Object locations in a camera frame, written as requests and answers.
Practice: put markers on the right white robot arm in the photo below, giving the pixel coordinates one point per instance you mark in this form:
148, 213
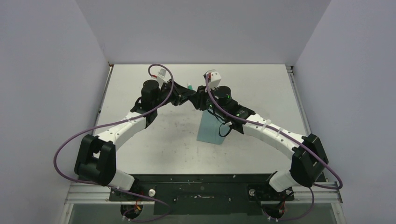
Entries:
306, 153

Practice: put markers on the teal envelope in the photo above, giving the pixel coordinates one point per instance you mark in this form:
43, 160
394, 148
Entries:
211, 130

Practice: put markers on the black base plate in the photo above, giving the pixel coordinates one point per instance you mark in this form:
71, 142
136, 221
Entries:
206, 194

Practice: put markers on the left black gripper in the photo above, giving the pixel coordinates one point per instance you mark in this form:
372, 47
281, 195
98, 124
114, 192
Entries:
180, 94

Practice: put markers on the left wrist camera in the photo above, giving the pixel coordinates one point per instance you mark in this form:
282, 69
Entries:
161, 77

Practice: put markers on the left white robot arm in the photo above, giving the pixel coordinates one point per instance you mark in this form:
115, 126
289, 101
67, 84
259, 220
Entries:
96, 160

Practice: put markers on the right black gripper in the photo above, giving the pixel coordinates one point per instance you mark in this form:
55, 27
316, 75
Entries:
199, 99

